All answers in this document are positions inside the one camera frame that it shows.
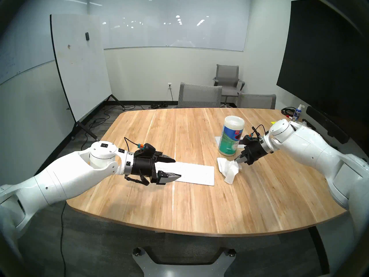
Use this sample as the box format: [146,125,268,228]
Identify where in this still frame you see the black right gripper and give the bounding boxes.
[234,138,270,166]

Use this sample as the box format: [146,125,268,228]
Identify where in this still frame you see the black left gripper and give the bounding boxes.
[131,151,182,185]

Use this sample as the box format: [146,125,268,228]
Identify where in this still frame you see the white disinfecting wipe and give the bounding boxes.
[217,157,242,185]

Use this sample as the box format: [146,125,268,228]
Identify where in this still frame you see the green blue wipes canister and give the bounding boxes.
[218,116,245,157]

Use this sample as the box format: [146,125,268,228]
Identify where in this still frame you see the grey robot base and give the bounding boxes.
[132,247,237,277]

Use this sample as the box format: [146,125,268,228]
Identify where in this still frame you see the white slim keyboard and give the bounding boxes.
[156,161,215,186]

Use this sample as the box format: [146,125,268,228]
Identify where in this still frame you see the grey mesh chair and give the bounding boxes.
[237,92,276,109]
[177,82,223,108]

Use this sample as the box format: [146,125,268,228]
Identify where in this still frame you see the whiteboard cleaner spray bottle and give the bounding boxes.
[292,104,305,122]

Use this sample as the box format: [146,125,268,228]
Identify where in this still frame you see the grey office chair with armrests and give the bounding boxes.
[213,64,245,105]

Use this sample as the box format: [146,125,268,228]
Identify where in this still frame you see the black video sound bar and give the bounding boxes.
[306,106,350,144]

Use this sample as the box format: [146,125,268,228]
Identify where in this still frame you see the white mobile whiteboard on stand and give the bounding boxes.
[50,14,127,141]

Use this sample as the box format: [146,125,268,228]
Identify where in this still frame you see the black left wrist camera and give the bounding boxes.
[137,143,156,158]

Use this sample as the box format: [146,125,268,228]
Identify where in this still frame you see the black left wrist cable loop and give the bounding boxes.
[125,175,150,186]

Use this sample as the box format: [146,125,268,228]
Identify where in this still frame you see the black looped floor cable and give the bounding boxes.
[86,105,116,130]

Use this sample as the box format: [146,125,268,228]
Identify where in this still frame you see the thin black floor cable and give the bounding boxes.
[60,203,68,277]

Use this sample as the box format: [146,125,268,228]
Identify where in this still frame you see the large black wall screen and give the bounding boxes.
[276,0,369,148]

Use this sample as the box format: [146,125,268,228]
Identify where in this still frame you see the wide glass wall whiteboard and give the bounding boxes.
[89,0,252,52]

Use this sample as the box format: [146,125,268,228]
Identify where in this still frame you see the glass wall whiteboard with writing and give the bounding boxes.
[0,0,90,86]

